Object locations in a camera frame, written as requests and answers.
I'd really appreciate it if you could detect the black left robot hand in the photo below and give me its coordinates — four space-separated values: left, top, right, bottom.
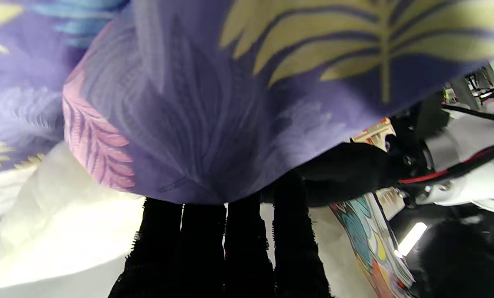
296 143 401 207

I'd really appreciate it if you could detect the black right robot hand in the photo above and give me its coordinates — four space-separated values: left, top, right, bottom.
108 173 334 298

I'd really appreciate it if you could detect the blue leaf-print pillowcase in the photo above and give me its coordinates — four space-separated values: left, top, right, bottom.
0 0 494 205

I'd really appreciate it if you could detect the colourful smiley face board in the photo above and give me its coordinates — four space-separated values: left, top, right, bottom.
330 192 417 298

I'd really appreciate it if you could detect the ceiling light bar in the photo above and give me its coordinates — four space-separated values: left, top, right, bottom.
397 222 428 257

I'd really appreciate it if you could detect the red black left arm cable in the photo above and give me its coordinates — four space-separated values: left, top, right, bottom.
398 139 494 185

